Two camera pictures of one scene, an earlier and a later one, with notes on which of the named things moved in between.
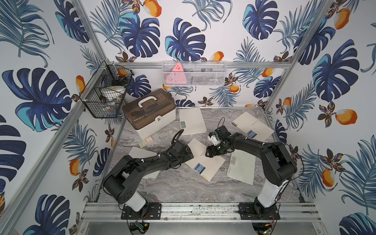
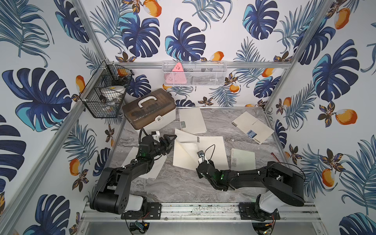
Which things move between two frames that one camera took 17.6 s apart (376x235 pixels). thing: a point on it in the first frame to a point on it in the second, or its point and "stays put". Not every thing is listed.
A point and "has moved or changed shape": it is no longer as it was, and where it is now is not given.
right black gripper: [214, 153] to [199, 175]
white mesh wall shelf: [196, 73] stays put
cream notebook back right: [252, 127] stays put
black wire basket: [104, 95] stays put
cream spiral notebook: [191, 121] stays put
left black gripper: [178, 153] to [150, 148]
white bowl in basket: [113, 92] stays put
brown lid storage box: [151, 112] stays put
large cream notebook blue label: [207, 167] has moved or changed shape
